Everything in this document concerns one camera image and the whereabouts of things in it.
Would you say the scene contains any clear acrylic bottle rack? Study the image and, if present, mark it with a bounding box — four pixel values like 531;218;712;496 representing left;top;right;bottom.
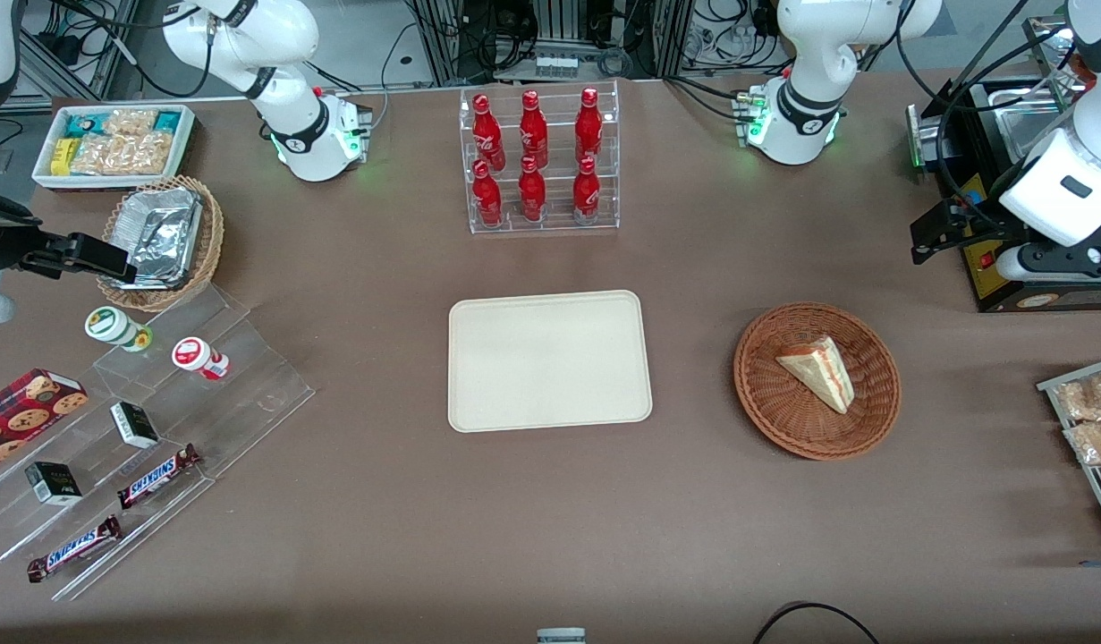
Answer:
459;80;621;235

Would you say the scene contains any red cola bottle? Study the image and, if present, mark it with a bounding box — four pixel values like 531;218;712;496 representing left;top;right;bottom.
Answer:
572;156;601;225
472;159;504;226
574;87;604;164
472;94;506;171
518;156;547;223
519;89;549;169

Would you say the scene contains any Snickers chocolate bar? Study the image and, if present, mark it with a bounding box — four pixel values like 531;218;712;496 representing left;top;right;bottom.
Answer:
117;445;202;511
27;515;123;583

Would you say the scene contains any clear acrylic step display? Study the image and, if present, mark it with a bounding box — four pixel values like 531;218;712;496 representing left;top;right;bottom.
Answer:
0;284;317;602

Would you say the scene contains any small rice cracker bag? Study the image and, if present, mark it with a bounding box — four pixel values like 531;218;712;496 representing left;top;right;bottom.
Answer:
103;108;159;137

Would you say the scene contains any white snack box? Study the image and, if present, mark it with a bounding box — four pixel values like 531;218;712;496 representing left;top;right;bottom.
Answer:
31;103;197;194

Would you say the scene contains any black hot food display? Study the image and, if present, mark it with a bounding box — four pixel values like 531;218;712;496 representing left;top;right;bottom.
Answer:
906;13;1101;314

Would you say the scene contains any beige plastic tray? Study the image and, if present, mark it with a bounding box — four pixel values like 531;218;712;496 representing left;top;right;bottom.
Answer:
449;290;654;434

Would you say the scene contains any steel food pan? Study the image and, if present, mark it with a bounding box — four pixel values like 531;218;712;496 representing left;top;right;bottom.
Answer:
987;77;1066;160

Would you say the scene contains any fried snack pack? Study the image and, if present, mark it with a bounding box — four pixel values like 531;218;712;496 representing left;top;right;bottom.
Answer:
1055;372;1101;421
1064;419;1101;467

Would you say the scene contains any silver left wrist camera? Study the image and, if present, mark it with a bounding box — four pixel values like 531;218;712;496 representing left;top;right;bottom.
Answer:
997;241;1101;284

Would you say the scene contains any red lid drink cup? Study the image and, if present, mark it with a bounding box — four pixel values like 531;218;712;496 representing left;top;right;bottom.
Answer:
172;336;231;381

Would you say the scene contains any aluminium equipment rack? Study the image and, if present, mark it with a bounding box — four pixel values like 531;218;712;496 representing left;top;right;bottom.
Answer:
411;0;694;86

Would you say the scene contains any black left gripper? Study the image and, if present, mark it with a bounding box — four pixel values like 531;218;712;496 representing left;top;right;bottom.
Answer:
912;199;1027;266

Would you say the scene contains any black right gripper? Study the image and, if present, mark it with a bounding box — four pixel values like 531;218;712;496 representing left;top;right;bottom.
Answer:
0;190;138;283

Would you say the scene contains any black cable loop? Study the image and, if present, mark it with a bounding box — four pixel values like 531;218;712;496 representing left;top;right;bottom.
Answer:
751;601;882;644

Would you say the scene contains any wire rack tray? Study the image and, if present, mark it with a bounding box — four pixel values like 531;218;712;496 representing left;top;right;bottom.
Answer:
1037;356;1101;548

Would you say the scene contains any small black box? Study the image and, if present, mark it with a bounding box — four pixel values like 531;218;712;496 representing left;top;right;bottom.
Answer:
110;402;160;449
24;462;83;507

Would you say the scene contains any aluminium foil tray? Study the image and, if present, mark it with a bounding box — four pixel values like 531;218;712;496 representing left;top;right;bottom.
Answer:
110;188;203;290

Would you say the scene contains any green lid drink cup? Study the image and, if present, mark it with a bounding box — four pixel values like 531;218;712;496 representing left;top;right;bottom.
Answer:
85;307;153;352

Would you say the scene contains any red cookie box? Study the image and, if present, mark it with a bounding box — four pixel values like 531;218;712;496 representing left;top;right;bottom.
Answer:
0;369;89;475

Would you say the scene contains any large rice cracker bag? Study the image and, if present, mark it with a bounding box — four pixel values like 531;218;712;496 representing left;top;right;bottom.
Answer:
70;131;174;177

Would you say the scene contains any light wicker basket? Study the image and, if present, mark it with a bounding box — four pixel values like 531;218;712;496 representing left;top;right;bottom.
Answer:
97;175;224;312

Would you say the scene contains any triangular sandwich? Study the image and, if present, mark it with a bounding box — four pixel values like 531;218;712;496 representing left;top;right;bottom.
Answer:
775;335;856;415

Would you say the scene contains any brown wicker basket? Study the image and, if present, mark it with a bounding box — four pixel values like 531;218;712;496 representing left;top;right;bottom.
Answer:
733;302;902;462

